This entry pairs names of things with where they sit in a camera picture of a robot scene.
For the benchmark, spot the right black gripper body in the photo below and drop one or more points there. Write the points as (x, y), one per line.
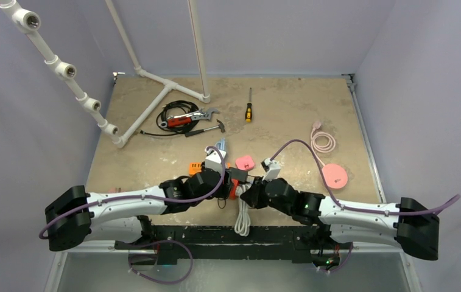
(252, 192)

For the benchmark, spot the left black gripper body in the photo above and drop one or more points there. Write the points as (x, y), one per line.
(222, 190)

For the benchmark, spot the black power adapter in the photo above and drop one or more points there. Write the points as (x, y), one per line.
(238, 175)

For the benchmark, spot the pink plug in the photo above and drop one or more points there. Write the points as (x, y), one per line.
(316, 125)

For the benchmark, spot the red cube socket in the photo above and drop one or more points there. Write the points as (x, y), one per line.
(234, 189)

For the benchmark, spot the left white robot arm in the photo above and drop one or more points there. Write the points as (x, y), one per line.
(77, 216)

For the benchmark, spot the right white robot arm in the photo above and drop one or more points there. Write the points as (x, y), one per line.
(407, 224)

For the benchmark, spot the pink square small box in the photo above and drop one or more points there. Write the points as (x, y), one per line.
(245, 162)

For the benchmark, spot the orange power strip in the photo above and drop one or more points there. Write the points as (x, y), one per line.
(195, 167)

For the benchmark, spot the pink round disc charger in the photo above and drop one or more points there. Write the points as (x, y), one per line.
(335, 176)

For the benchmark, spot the yellow black screwdriver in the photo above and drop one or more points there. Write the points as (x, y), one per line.
(249, 112)

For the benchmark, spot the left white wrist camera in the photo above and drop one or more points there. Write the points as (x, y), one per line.
(214, 158)

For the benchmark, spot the black handled hammer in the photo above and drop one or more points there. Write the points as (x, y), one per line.
(220, 126)

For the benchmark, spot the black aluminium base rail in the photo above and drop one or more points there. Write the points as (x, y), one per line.
(298, 244)

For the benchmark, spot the red handled adjustable wrench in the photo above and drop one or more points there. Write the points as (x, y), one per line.
(175, 121)

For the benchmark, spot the white PVC pipe frame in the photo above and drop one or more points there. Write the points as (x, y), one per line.
(84, 79)

